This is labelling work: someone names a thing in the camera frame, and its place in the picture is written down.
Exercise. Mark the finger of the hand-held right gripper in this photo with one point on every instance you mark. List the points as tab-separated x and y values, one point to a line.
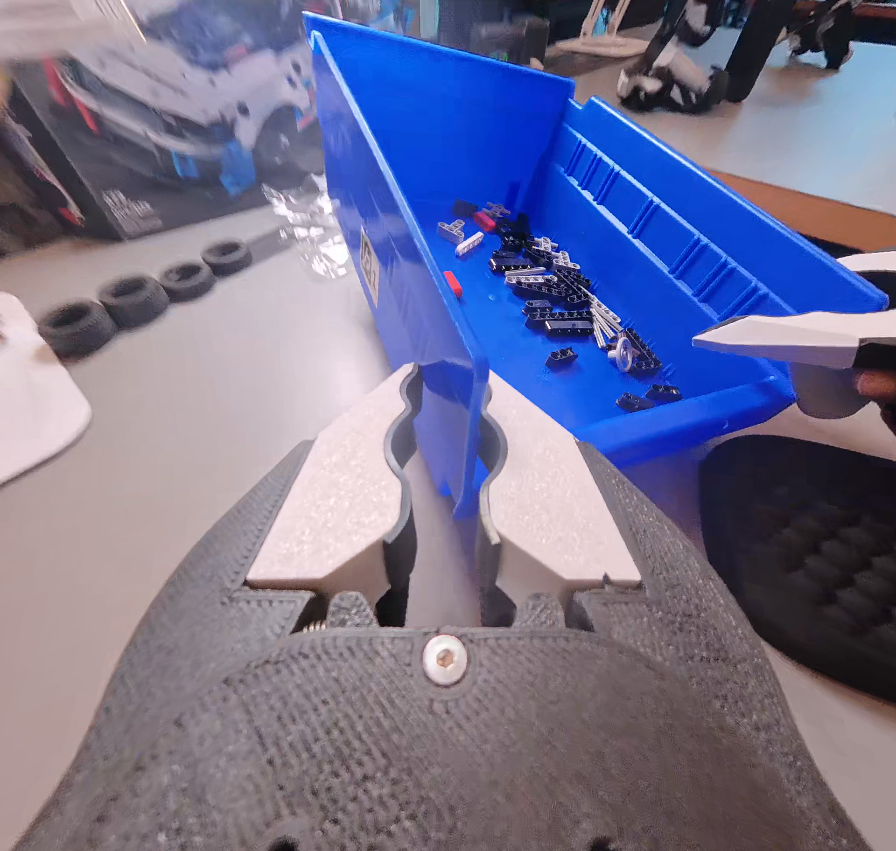
871	262
784	336

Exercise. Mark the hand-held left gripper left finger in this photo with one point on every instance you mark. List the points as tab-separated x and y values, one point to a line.
336	508

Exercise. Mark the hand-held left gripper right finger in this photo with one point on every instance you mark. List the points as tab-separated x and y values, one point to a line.
560	515

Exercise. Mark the blue bin with white label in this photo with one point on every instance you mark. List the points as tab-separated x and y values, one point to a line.
434	130

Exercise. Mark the pile of black lego beams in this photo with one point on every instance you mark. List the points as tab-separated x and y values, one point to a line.
553	284

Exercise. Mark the small red lego piece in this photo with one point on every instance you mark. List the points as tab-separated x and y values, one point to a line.
453	284

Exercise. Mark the black lego tire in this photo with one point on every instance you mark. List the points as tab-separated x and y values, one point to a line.
226	257
187	281
133	300
77	329

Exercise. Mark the black lego set box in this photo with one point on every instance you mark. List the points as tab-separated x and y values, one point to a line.
175	116

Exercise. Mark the person's right hand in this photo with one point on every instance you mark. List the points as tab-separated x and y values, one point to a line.
878	392

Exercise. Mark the wood-edged side table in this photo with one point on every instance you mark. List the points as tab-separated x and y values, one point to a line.
791	137

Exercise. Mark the black textured pad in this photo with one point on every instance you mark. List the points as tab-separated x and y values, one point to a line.
812	557

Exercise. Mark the black upright device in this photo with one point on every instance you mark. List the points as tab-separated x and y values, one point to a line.
759	39

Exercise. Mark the white and black device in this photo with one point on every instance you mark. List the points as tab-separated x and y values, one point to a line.
672	74

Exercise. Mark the clear crumpled plastic bag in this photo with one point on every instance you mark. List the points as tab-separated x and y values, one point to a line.
308	228

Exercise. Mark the pale wooden stand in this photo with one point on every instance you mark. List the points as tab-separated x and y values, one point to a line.
605	32

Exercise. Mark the black device with green rings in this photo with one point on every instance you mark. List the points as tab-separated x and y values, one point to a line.
511	39

